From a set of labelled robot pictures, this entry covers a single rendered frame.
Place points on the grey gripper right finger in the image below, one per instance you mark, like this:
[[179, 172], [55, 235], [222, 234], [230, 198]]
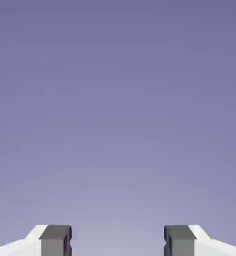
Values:
[[181, 242]]

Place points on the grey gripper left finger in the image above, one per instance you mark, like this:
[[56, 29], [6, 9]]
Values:
[[53, 242]]

